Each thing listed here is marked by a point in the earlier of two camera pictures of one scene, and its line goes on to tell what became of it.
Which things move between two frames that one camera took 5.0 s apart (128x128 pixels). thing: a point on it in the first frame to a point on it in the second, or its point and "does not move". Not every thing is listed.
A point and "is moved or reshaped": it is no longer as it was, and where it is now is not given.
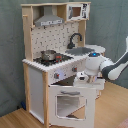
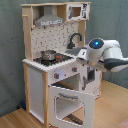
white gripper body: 83,77 to 92,56
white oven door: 71,106 is moved or reshaped
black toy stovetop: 59,58 does not move
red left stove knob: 56,75 does not move
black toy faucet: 70,44 does not move
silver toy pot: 48,55 does not move
